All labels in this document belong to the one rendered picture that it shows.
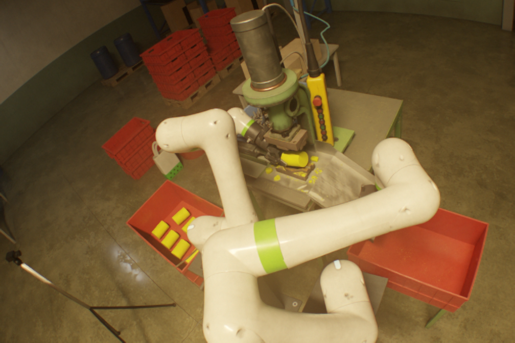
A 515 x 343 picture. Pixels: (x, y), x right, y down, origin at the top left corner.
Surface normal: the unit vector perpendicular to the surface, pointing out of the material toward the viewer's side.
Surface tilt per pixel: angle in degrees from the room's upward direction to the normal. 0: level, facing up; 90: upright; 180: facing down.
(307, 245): 51
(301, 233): 25
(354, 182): 30
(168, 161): 85
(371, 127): 0
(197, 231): 10
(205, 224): 2
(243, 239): 7
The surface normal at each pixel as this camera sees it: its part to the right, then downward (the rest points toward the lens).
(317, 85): -0.26, 0.63
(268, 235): -0.21, -0.63
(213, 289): -0.62, -0.58
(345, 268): -0.18, -0.83
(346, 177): 0.13, -0.51
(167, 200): 0.76, 0.23
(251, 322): 0.52, -0.57
